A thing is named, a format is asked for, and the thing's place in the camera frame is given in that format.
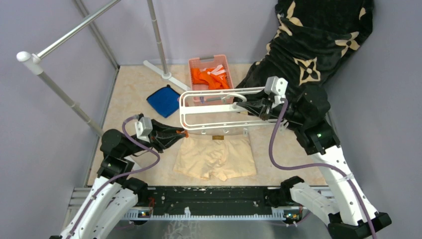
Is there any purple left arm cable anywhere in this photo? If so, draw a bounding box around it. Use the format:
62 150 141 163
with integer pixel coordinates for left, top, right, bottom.
66 115 162 239

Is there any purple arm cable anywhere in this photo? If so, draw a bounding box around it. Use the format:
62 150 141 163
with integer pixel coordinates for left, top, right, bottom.
268 99 378 239
66 115 162 239

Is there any cream boxer underwear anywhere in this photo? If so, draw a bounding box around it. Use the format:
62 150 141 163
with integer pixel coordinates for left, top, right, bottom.
173 134 257 181

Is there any metal drying rack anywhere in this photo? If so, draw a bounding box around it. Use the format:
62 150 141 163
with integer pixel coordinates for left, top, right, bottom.
16 0 192 139

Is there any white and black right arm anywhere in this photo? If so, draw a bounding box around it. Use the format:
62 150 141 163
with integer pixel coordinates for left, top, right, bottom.
234 85 392 239

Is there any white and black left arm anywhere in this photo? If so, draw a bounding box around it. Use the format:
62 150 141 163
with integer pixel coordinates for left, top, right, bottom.
54 114 188 239

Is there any blue folded cloth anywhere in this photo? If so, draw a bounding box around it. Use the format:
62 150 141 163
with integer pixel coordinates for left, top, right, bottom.
146 85 180 118

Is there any orange garment in basket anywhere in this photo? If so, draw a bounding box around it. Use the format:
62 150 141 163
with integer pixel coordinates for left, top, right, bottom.
190 67 230 90

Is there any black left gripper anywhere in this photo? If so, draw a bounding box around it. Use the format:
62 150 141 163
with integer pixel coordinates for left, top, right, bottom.
121 118 187 157

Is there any black floral blanket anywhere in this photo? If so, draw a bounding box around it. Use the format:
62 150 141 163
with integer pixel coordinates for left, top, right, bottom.
230 0 375 132

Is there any pink plastic basket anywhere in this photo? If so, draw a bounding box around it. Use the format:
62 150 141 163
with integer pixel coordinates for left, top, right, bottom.
188 54 234 91

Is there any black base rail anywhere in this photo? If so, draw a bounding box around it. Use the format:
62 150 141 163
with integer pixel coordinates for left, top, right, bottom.
136 186 299 216

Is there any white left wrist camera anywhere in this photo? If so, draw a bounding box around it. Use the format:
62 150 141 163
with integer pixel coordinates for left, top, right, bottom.
135 117 153 141

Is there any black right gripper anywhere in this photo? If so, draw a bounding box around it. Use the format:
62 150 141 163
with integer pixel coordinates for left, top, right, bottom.
237 87 308 124

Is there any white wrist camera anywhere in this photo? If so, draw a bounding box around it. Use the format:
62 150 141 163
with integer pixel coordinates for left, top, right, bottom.
135 117 153 141
264 76 288 98

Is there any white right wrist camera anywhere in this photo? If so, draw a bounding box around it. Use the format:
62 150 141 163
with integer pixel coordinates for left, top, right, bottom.
264 76 288 98

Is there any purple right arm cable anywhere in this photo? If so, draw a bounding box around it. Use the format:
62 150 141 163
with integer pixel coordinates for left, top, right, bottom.
268 99 378 239

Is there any white plastic clip hanger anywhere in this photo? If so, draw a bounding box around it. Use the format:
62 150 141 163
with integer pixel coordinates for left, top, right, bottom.
179 87 274 134

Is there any orange clothes peg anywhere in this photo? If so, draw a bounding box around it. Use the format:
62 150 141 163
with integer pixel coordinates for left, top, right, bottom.
176 130 189 138

